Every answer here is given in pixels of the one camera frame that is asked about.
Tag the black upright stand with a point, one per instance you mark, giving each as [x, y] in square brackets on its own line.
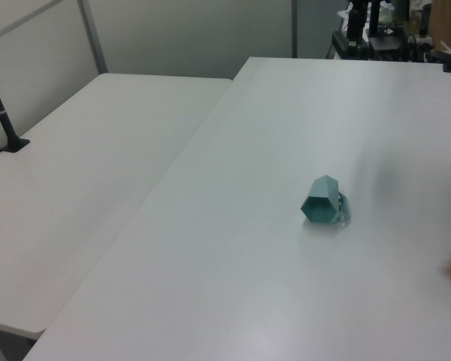
[374, 17]
[355, 20]

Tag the black equipment box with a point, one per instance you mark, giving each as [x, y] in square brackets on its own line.
[385, 43]

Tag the light wooden panel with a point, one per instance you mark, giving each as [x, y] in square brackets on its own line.
[445, 22]

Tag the black low equipment case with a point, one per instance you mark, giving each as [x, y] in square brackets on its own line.
[347, 47]

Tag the slim grey partition post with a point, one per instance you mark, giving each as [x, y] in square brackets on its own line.
[294, 28]

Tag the grey metal partition post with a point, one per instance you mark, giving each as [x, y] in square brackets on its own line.
[94, 41]

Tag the black camera pole with base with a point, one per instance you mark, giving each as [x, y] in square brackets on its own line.
[5, 126]

